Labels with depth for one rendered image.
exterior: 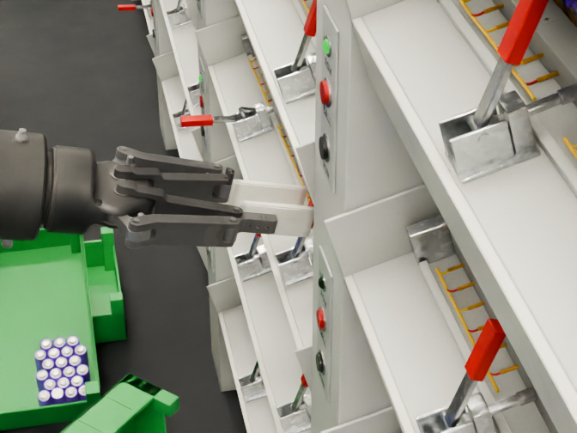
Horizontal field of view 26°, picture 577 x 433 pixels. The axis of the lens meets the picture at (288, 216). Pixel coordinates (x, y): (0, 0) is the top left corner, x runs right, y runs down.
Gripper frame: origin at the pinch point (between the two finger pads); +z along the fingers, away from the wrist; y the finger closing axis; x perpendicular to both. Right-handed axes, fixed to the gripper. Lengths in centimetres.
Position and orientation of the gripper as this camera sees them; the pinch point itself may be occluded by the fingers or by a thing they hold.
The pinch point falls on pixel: (271, 208)
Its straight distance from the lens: 113.1
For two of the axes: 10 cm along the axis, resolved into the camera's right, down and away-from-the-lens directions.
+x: 2.3, -8.3, -5.1
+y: 2.0, 5.5, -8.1
